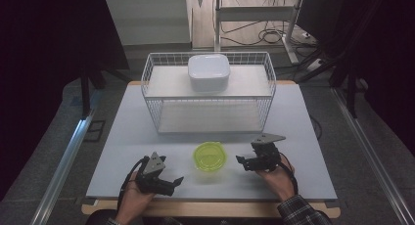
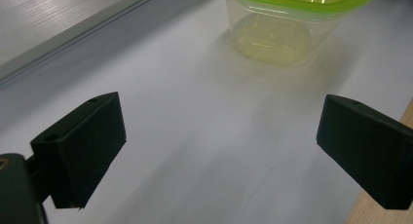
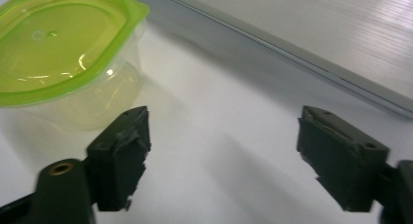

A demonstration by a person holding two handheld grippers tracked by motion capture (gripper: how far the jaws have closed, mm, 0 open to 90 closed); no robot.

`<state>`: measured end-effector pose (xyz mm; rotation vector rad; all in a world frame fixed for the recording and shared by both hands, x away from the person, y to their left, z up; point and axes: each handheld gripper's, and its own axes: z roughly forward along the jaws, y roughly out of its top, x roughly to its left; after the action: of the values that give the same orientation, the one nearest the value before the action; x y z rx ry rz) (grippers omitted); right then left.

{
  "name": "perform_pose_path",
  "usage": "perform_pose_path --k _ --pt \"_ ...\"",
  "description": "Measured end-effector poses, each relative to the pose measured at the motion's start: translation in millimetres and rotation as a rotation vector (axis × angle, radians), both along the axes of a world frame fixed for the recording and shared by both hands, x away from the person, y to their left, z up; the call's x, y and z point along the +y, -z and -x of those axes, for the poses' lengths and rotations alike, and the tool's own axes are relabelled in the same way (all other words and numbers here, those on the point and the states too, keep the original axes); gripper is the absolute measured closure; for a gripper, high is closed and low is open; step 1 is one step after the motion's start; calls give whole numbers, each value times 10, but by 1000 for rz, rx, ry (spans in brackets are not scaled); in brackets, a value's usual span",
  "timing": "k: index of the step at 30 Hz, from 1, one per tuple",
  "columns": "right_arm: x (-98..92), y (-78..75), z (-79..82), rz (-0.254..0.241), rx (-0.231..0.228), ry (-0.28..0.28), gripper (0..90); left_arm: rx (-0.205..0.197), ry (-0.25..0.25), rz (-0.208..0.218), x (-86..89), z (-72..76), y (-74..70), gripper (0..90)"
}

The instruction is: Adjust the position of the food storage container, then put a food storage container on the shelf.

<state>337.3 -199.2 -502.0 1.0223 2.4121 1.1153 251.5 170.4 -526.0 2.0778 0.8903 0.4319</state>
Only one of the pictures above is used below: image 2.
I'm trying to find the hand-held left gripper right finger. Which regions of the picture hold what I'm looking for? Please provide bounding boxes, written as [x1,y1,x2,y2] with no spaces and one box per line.
[316,93,413,211]

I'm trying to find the clear plastic container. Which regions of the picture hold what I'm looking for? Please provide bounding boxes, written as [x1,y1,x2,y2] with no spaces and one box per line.
[225,0,346,68]

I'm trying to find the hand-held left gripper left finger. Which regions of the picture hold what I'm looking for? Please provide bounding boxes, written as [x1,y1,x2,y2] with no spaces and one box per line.
[29,91,128,210]

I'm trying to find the green container lid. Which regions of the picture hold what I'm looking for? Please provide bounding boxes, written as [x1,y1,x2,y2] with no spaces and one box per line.
[225,0,382,15]

